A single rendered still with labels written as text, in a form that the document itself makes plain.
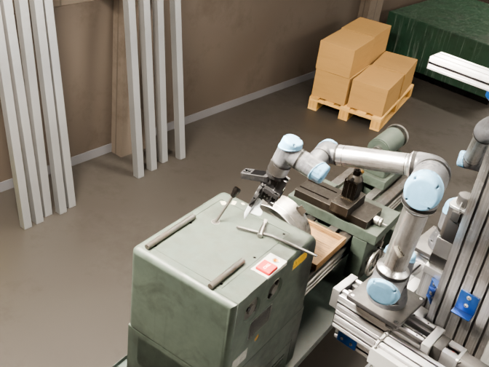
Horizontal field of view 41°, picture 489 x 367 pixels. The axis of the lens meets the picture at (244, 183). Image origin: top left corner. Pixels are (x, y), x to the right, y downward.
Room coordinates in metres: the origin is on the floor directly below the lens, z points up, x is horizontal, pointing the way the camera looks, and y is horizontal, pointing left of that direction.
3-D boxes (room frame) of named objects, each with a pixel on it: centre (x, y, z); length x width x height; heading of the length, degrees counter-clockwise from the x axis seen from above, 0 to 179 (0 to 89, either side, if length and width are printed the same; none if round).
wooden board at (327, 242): (2.62, -0.31, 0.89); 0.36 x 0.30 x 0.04; 59
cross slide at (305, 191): (2.90, -0.50, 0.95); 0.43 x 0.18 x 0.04; 59
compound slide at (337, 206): (2.85, -0.54, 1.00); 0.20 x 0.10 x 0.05; 149
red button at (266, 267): (1.88, -0.12, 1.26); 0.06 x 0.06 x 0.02; 59
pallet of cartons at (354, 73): (6.52, -1.12, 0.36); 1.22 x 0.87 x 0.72; 151
